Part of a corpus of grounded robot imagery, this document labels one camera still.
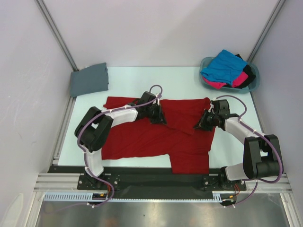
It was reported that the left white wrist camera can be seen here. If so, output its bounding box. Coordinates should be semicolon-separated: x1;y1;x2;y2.
153;96;161;105

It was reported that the teal plastic basket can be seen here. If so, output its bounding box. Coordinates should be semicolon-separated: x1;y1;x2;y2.
199;57;259;94

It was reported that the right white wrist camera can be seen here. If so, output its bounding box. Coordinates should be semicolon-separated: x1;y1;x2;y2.
208;101;214;114

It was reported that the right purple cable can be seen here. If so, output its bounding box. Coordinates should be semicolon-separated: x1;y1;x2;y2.
212;95;284;208

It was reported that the white cable duct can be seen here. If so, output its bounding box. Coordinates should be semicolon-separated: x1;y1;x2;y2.
44;192;107;202
212;191;237;203

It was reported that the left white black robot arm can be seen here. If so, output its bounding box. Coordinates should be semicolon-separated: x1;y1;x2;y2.
74;91;166;189

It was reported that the red t shirt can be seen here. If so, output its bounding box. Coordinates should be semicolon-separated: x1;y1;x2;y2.
101;97;214;174

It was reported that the folded grey t shirt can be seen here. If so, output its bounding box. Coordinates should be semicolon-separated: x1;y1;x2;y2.
70;62;109;97

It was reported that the aluminium front rail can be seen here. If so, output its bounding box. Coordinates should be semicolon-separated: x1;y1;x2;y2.
34;173;292;193

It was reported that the black t shirt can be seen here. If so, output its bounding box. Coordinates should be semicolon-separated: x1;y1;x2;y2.
235;64;256;89

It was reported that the left white cable duct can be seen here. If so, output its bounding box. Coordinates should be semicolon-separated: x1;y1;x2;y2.
44;192;107;202

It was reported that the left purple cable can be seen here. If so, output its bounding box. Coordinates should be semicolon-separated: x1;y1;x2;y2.
77;84;164;209

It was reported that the purple cable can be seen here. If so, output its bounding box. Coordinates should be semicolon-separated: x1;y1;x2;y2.
77;84;164;209
212;95;284;208

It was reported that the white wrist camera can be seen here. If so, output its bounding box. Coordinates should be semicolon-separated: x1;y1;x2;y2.
208;101;214;114
153;96;161;105

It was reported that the blue t shirt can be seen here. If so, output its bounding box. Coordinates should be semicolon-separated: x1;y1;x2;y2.
201;50;248;85

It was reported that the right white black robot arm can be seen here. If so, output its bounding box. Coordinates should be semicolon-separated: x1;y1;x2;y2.
194;98;284;190

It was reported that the pink t shirt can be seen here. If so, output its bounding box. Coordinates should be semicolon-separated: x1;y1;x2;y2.
202;72;249;89

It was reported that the right aluminium corner post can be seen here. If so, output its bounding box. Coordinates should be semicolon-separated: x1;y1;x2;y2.
247;0;287;62

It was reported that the left aluminium corner post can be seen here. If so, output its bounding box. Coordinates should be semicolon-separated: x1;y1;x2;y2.
35;0;79;71

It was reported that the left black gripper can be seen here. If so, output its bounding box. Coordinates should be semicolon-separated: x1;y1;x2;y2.
145;104;167;125

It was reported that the right white cable duct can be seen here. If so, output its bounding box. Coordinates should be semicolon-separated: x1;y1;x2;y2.
212;191;237;203

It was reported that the aluminium corner post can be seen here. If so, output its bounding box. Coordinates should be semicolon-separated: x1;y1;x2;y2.
247;0;287;62
35;0;79;71

